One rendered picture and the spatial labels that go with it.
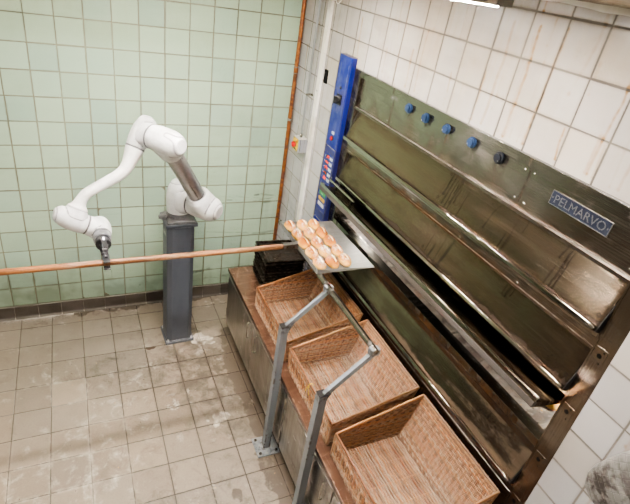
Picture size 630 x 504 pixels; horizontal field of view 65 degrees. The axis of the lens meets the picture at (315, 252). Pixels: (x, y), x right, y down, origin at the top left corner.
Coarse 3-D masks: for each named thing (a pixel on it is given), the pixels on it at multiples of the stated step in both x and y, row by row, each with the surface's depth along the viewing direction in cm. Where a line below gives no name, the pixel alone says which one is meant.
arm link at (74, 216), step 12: (132, 156) 259; (120, 168) 259; (132, 168) 262; (108, 180) 256; (120, 180) 260; (84, 192) 251; (96, 192) 254; (72, 204) 249; (84, 204) 252; (60, 216) 245; (72, 216) 247; (84, 216) 251; (72, 228) 250; (84, 228) 252
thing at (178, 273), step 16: (176, 224) 318; (192, 224) 321; (176, 240) 324; (192, 240) 331; (176, 272) 336; (192, 272) 345; (176, 288) 343; (176, 304) 350; (176, 320) 357; (176, 336) 365; (192, 336) 373
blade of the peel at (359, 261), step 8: (280, 224) 300; (296, 224) 305; (320, 224) 310; (328, 224) 312; (288, 232) 290; (328, 232) 302; (336, 232) 304; (296, 240) 287; (336, 240) 295; (344, 240) 296; (344, 248) 288; (352, 248) 289; (304, 256) 272; (320, 256) 276; (352, 256) 281; (360, 256) 283; (312, 264) 264; (352, 264) 274; (360, 264) 275; (368, 264) 276; (320, 272) 260; (328, 272) 263
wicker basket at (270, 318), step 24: (264, 288) 321; (288, 288) 330; (312, 288) 338; (336, 288) 316; (264, 312) 310; (288, 312) 324; (312, 312) 328; (336, 312) 312; (360, 312) 292; (288, 336) 303; (312, 336) 284
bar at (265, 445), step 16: (352, 320) 231; (368, 336) 223; (368, 352) 218; (352, 368) 218; (272, 384) 274; (336, 384) 218; (272, 400) 279; (320, 400) 217; (272, 416) 287; (320, 416) 224; (256, 448) 299; (272, 448) 301; (304, 448) 238; (304, 464) 240; (304, 480) 247
